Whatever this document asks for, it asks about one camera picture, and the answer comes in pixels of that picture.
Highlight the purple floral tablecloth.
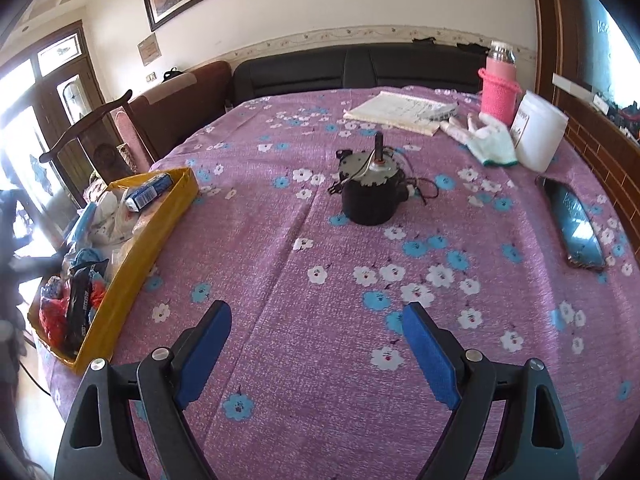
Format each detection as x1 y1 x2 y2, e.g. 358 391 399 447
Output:
42 85 640 480

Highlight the printed white plastic bag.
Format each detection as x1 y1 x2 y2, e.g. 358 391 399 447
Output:
94 186 147 247

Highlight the dark smartphone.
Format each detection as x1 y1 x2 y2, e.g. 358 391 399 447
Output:
541 179 609 272

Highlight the red plastic bag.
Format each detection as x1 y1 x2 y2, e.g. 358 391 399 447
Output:
38 276 72 347

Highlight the dark wooden chair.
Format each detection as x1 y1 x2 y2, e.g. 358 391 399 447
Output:
39 88 152 197

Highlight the pink knit-covered bottle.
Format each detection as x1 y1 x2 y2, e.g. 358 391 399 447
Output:
476 39 522 127

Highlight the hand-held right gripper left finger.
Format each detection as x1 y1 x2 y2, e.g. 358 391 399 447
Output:
55 301 232 480

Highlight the black electric motor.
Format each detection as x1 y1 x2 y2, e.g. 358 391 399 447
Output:
326 130 439 227

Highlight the blue white plastic wrapper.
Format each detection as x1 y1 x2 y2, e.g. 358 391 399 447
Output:
64 246 102 272

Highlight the white knit glove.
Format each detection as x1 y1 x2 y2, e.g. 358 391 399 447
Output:
439 115 488 144

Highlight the yellow cardboard box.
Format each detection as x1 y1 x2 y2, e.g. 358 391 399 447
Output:
27 166 202 377

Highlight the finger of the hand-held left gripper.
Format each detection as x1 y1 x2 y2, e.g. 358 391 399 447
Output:
12 254 69 279

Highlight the small wall certificate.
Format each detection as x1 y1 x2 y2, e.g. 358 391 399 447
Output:
136 33 162 68

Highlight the small blue tissue packet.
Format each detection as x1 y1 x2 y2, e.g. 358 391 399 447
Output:
124 171 177 212

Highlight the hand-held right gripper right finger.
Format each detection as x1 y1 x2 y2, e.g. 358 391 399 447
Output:
401 302 582 480

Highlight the wooden door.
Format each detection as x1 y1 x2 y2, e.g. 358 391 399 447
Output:
0 20 109 202

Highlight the white glove green cuff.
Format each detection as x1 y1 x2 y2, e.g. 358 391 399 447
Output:
466 112 519 167

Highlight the brown armchair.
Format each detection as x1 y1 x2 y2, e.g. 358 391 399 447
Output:
129 60 234 162

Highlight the black sofa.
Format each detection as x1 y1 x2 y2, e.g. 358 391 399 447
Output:
231 43 489 104

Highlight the white plastic jar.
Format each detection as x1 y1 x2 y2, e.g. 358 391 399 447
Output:
509 90 571 173

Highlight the paper notebook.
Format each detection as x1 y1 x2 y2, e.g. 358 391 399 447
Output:
343 90 459 137

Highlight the black foil bag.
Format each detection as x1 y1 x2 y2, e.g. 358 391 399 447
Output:
64 258 111 357

